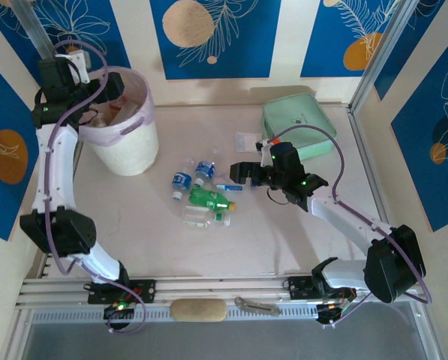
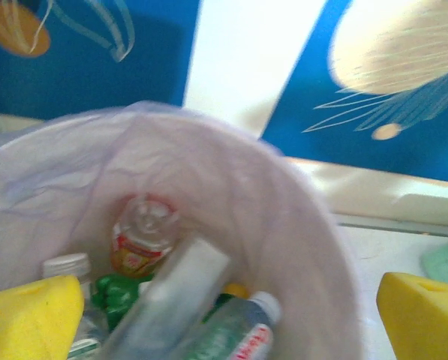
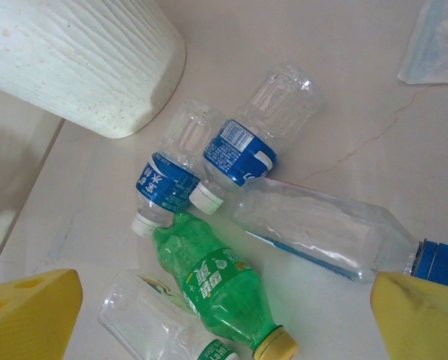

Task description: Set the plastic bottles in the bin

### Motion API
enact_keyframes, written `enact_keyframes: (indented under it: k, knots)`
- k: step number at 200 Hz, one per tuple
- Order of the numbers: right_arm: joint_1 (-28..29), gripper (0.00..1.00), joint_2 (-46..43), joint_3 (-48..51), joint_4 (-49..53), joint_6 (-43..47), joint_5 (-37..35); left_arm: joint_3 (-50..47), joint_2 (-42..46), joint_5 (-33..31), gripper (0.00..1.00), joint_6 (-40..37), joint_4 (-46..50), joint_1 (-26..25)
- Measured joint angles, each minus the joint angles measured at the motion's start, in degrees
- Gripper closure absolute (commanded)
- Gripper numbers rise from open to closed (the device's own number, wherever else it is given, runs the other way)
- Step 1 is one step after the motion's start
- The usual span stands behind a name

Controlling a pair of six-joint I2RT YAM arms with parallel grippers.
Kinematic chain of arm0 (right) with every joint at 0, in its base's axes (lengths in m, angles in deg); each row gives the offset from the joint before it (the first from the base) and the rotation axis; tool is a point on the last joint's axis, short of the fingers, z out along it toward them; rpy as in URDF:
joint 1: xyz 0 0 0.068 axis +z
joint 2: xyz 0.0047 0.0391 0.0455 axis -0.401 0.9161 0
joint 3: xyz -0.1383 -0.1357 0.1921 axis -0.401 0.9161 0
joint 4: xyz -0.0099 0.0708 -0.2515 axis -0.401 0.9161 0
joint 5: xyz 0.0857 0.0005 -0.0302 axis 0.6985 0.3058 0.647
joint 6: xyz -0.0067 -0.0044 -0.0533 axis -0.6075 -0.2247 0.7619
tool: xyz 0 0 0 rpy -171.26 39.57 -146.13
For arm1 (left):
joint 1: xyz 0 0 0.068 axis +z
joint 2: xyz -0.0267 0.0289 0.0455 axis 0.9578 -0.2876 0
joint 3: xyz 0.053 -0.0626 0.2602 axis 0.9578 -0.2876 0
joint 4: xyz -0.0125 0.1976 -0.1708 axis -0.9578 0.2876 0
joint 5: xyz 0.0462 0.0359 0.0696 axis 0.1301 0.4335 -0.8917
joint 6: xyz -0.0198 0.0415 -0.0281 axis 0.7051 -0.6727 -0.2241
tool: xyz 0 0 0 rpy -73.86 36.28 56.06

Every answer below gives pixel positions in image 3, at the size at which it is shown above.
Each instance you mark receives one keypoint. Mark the clear face mask packet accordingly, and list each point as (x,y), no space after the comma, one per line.
(433,48)

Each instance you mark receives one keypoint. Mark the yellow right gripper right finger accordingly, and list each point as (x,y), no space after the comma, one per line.
(426,322)

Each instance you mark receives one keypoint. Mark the clear flat bottle blue cap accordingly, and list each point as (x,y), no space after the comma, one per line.
(313,225)

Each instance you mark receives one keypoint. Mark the blue label bottle white cap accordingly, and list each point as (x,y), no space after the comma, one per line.
(167,180)
(238,150)

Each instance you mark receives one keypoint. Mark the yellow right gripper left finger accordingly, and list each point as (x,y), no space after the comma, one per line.
(24,322)

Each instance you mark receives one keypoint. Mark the clear bottle green cap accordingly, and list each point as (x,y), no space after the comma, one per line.
(141,318)

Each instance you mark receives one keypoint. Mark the white ribbed waste bin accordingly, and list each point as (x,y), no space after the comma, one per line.
(77,56)

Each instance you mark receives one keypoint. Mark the green plastic bottle yellow cap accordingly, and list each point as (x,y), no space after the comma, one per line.
(216,292)

